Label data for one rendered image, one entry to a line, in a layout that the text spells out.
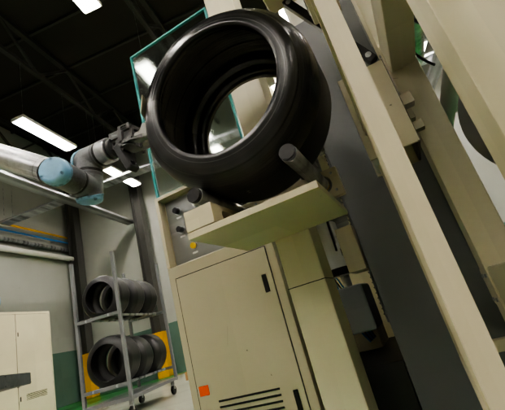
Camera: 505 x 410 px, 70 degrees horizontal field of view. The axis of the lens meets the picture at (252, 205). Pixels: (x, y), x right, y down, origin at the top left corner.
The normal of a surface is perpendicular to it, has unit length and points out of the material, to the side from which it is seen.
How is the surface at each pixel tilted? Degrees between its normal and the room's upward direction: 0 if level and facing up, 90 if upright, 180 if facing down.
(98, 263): 90
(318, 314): 90
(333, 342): 90
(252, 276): 90
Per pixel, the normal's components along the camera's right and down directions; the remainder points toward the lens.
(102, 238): -0.26, -0.26
